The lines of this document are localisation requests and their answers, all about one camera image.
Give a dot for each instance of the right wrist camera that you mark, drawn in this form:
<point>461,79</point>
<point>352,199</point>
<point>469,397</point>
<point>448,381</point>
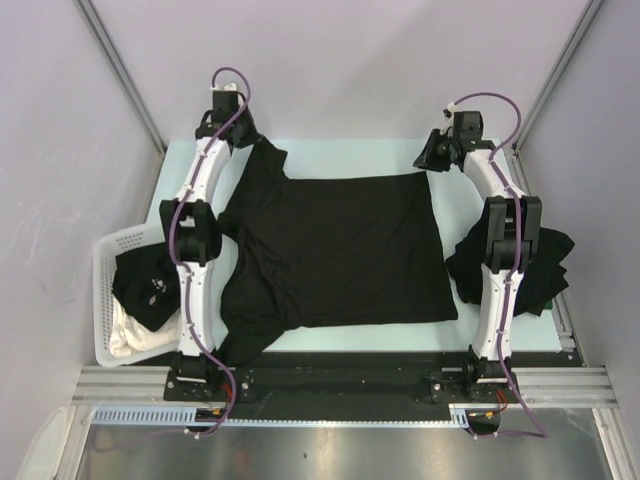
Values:
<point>448,113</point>

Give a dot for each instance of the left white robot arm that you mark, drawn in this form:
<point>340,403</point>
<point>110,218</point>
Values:
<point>192,234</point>

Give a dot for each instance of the left aluminium frame rail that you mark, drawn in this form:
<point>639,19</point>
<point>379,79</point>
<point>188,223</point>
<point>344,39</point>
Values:
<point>128,385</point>

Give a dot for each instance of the left cable duct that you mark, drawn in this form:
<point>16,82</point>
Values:
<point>156,416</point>

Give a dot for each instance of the black shirt in basket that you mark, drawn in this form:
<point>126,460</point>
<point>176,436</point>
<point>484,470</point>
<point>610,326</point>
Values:
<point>146,285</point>

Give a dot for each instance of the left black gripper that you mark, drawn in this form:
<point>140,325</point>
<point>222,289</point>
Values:
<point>253,135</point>

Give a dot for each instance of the white plastic basket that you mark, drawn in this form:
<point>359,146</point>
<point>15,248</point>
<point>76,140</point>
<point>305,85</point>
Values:
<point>104,267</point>

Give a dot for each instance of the stack of folded black shirts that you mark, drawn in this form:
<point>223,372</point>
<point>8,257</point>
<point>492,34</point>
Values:
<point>543,279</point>

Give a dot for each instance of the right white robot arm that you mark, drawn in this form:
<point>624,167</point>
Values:
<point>510,240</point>

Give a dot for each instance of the black printed t shirt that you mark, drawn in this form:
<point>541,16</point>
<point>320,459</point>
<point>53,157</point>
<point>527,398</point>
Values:
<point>328,253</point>

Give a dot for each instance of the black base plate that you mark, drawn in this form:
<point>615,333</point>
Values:
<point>342,387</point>

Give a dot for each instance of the aluminium frame rail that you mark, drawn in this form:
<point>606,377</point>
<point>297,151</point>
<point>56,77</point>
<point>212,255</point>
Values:
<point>566,388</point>
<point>128,385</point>

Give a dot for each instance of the cable duct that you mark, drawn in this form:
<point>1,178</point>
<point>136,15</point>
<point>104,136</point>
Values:
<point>156,416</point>
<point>477,416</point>

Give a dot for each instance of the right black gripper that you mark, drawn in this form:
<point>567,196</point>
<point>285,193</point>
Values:
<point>427,160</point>

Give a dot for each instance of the right cable duct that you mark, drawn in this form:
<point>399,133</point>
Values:
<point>477,416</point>

